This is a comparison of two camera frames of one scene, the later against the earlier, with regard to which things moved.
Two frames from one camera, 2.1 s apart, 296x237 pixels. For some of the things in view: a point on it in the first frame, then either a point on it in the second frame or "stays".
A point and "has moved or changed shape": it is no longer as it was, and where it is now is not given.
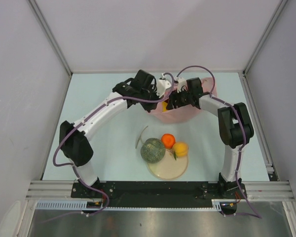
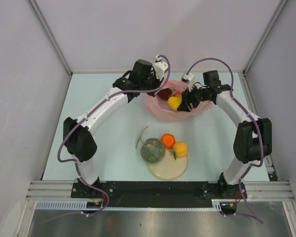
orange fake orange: x=168 y=139 stays
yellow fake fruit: x=181 y=149 stays
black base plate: x=157 y=194 stays
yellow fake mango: x=164 y=106 has moved or changed shape
